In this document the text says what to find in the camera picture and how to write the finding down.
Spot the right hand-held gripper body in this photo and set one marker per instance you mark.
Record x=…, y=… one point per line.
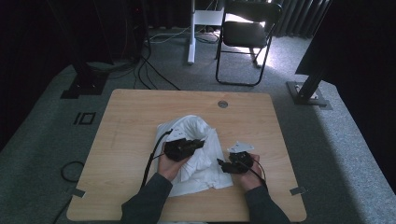
x=241, y=161

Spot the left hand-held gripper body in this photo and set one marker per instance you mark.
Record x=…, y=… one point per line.
x=176, y=151

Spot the dark pleated curtain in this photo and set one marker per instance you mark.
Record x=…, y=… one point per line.
x=299, y=18

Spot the black stand with grey base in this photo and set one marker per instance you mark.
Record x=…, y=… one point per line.
x=306, y=93

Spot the white desk leg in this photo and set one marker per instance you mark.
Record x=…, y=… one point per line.
x=191, y=40

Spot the person's left hand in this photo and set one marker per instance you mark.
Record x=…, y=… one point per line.
x=169, y=169

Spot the person's right hand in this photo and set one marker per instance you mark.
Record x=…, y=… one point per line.
x=250, y=180

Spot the grey tape piece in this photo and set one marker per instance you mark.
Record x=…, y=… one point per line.
x=78, y=193
x=298, y=190

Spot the black stand with square base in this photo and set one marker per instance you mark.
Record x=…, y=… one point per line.
x=85, y=82

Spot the black folding chair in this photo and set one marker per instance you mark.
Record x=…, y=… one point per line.
x=244, y=34

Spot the white skirt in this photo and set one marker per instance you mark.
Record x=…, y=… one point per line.
x=202, y=168

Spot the grey round table grommet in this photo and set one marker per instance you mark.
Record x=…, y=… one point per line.
x=222, y=104

